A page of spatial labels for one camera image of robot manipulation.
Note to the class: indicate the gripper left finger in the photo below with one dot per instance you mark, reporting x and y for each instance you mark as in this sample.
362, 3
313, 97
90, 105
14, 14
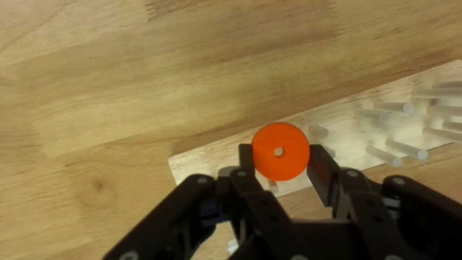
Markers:
202, 213

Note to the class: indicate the wooden base with clear pegs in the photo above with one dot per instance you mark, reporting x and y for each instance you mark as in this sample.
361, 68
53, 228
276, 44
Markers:
216, 159

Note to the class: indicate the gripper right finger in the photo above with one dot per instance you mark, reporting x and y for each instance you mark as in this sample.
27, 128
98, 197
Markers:
408, 216

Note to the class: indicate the orange disk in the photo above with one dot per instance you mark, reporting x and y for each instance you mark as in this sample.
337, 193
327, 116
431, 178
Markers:
288, 139

